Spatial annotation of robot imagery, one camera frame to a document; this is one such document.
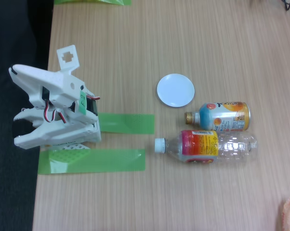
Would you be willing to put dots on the clear plastic bottle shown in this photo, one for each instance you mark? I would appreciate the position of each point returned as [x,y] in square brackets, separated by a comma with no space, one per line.
[207,146]

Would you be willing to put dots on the small white plate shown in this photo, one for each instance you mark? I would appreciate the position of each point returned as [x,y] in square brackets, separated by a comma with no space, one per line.
[175,90]

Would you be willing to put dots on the orange blue aluminium bottle can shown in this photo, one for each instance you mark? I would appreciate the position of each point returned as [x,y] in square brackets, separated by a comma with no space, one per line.
[222,116]

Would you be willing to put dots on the short green tape strip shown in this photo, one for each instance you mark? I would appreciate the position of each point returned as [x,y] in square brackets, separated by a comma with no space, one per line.
[128,124]

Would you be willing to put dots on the long green tape strip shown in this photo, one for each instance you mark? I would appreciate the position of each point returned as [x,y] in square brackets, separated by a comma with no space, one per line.
[111,161]

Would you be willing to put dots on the green plastic bag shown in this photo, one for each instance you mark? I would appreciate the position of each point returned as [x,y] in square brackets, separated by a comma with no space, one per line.
[87,2]

